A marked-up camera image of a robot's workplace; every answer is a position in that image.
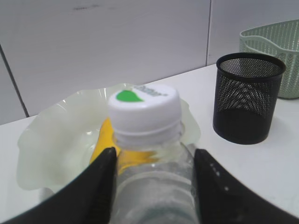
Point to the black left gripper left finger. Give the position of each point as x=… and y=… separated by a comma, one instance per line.
x=85, y=200

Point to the black mesh pen holder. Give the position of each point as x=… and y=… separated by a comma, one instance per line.
x=246, y=91

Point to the green frosted wavy plate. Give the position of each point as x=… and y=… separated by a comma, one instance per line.
x=58, y=144

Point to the clear water bottle green label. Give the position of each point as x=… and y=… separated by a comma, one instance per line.
x=154, y=167

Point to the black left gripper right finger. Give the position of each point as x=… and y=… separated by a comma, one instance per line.
x=222, y=199

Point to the green plastic woven basket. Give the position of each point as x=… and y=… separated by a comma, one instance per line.
x=280, y=40

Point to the yellow mango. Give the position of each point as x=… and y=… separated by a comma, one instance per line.
x=105, y=140

